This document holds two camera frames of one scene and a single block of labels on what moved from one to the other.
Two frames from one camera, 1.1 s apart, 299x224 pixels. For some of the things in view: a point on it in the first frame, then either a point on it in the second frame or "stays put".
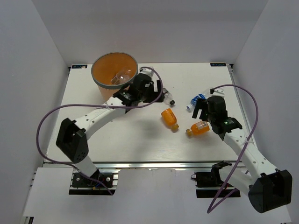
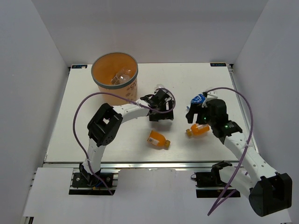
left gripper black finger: (153, 97) to (155, 116)
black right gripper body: (210, 117) stays put
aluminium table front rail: (146, 165) stays put
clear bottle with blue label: (199, 96) stays put
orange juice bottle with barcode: (197, 128) stays put
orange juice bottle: (169, 119) to (158, 139)
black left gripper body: (150, 90) to (162, 107)
